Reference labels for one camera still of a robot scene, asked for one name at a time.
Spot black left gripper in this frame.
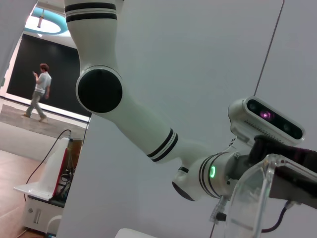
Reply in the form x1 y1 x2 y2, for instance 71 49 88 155
247 134 317 207

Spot clear white glasses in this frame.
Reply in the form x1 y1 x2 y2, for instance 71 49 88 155
224 153 290 238

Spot white stand with red side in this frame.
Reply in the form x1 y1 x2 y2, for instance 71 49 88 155
13 136 73 202

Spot white low cabinet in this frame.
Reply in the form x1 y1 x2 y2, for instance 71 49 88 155
24 195 65 235

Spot walking person in grey shirt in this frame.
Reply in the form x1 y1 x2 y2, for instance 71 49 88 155
21 63 53 123

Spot round teal ceiling light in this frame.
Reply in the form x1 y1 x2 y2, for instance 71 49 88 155
24 6 69 35

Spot hanging pendant fixture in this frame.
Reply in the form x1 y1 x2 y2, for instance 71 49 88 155
36 8 46 28

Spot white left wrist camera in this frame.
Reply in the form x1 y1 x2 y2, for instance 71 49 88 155
227 96 306 150

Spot left gripper cable with plug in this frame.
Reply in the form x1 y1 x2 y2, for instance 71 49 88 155
209 195 299 238

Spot black power cable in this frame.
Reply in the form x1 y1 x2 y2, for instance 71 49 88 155
23 128 73 202

